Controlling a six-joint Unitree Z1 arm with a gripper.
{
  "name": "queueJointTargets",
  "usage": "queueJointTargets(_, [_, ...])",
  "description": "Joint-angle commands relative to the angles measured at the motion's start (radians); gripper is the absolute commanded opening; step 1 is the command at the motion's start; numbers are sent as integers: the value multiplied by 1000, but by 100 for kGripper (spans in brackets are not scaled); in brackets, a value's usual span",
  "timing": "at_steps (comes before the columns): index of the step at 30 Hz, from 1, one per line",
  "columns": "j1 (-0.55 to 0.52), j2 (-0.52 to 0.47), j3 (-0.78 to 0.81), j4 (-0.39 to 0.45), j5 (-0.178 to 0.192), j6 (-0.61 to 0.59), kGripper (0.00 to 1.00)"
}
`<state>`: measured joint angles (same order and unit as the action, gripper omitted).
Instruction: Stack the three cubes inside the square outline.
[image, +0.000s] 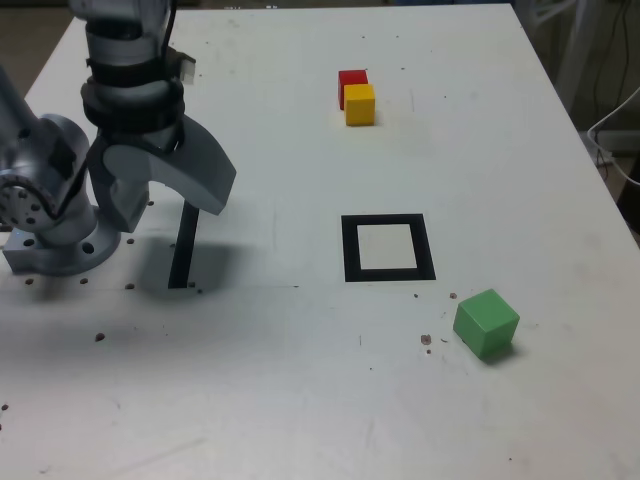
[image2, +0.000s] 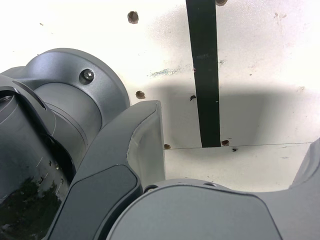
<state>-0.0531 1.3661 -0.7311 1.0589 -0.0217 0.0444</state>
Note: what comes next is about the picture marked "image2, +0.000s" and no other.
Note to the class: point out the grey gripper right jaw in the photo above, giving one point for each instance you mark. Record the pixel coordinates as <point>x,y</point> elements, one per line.
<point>200,215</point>

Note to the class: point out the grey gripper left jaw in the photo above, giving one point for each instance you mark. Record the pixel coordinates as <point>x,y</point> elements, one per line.
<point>105,155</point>

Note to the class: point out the black tape strip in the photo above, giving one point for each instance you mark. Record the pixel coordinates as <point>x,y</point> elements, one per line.
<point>205,75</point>

